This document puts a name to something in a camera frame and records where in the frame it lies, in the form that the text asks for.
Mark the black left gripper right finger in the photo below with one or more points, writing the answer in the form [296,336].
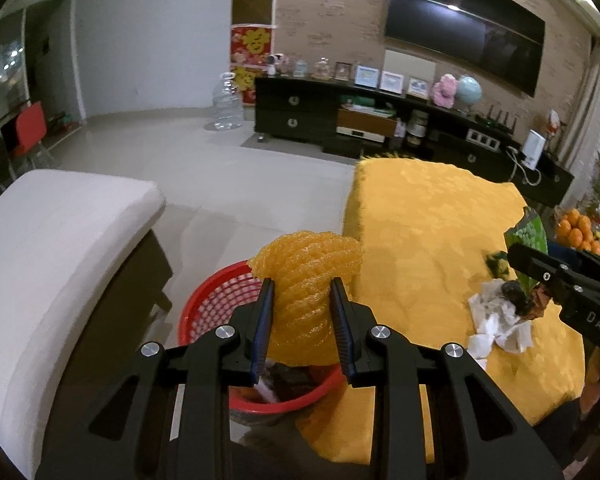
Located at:
[437,414]

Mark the white picture frame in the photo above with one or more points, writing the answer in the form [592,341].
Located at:
[391,82]
[367,77]

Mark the clear large water bottle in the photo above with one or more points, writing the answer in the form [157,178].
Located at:
[227,103]

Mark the orange foam fruit net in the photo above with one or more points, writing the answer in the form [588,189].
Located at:
[302,265]

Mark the red chair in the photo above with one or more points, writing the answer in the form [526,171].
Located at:
[30,129]

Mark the yellow table cloth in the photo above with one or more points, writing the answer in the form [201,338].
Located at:
[426,229]

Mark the white cushioned seat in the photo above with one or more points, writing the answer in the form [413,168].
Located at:
[63,236]

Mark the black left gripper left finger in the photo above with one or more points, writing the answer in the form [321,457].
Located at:
[168,417]

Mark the light blue globe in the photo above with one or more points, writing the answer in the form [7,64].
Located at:
[468,92]

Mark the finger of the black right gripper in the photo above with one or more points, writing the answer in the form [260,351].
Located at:
[534,267]
[585,263]

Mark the black plastic bag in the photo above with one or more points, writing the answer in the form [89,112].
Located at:
[515,294]

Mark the red festive poster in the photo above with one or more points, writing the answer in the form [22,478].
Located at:
[250,47]

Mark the red plastic mesh basket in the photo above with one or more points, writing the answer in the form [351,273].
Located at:
[212,304]

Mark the black tv cabinet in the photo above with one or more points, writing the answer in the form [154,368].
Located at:
[352,121]

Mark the white router box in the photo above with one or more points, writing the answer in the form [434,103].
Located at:
[532,149]

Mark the dark green wrapper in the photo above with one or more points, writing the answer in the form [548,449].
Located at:
[497,264]

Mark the green snack packet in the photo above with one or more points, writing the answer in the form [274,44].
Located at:
[530,232]

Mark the brown dried leaf wrapper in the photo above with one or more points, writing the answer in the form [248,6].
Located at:
[537,302]

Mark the white tissue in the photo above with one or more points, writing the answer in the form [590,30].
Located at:
[495,322]

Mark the pink plush toy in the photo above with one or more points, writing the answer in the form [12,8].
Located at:
[443,91]

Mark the black wall television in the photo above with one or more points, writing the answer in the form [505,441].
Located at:
[499,37]

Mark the bowl of oranges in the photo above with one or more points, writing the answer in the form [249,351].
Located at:
[577,231]

